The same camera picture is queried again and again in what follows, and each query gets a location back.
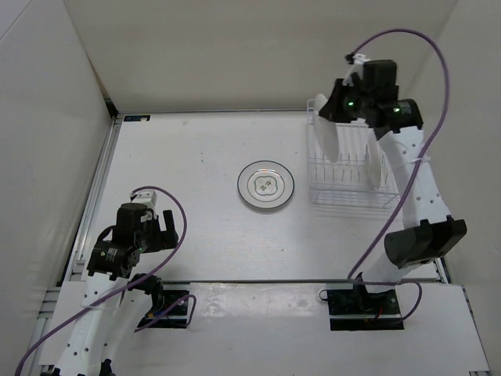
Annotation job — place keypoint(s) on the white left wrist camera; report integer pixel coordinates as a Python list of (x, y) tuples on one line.
[(146, 197)]

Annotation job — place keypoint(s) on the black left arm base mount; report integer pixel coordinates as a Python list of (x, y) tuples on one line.
[(176, 312)]

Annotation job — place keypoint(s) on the aluminium frame rail right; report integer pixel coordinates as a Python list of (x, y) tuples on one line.
[(444, 275)]

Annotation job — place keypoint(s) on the small blue label sticker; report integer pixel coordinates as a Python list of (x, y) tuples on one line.
[(136, 118)]

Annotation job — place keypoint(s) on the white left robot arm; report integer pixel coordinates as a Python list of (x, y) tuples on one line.
[(116, 297)]

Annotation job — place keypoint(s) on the white plate green red rim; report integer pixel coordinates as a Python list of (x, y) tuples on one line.
[(373, 160)]

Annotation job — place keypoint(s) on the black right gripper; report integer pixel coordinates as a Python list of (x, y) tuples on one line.
[(331, 110)]

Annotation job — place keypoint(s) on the aluminium frame rail left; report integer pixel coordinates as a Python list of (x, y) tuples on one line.
[(76, 259)]

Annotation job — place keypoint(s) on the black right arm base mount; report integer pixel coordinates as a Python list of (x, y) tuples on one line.
[(356, 310)]

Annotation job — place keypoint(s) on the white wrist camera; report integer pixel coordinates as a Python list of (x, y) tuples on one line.
[(146, 197), (354, 76)]

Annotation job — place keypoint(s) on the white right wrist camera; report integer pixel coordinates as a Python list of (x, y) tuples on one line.
[(354, 76)]

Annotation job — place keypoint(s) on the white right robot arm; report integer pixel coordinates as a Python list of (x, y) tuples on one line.
[(429, 229)]

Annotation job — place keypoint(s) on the glass plate with green rim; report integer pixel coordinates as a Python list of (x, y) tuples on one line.
[(265, 185)]

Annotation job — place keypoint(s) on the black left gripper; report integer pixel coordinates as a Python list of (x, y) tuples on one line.
[(165, 239)]

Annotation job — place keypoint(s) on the white wire dish rack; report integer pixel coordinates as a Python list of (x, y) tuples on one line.
[(345, 183)]

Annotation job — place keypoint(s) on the white plate with floral centre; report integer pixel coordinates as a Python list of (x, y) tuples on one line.
[(325, 131)]

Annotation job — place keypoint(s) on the aluminium frame rail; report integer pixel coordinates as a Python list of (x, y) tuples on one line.
[(444, 275), (76, 259)]

